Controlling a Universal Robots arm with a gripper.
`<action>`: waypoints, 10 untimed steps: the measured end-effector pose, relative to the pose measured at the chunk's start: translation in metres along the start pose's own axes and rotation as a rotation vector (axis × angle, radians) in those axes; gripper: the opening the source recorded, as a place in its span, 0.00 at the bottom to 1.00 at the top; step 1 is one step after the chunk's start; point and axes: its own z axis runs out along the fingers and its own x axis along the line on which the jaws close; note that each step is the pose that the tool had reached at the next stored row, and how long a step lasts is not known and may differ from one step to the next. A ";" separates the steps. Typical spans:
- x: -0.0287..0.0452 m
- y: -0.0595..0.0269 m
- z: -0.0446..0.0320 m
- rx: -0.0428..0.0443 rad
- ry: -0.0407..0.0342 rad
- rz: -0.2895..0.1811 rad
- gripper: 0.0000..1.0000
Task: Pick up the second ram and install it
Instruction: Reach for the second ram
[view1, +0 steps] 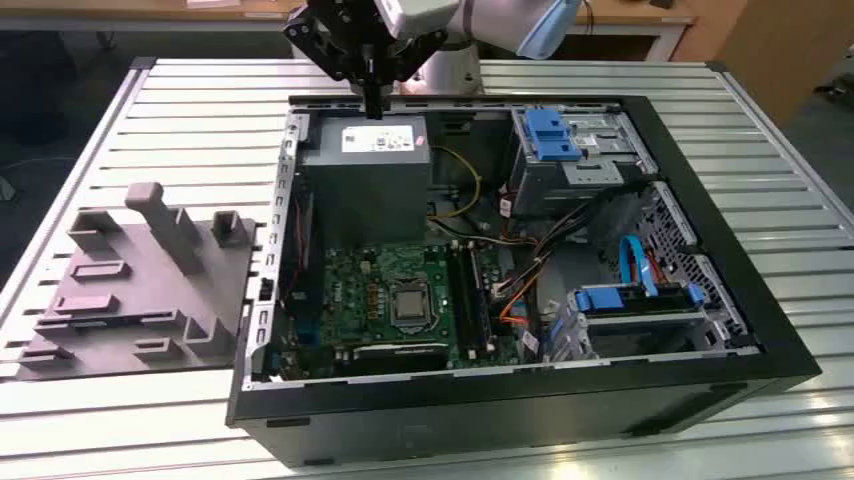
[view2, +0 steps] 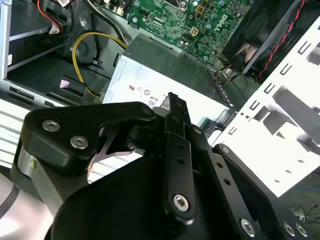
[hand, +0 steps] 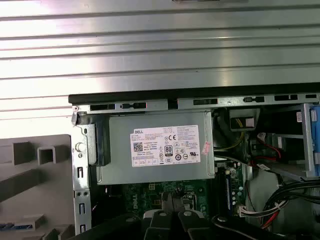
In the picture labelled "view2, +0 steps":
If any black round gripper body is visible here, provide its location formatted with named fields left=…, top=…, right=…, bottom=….
left=49, top=119, right=242, bottom=240

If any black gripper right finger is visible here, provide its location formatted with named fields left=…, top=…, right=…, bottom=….
left=177, top=95, right=313, bottom=240

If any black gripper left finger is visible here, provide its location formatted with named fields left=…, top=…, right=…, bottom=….
left=11, top=92, right=198, bottom=224

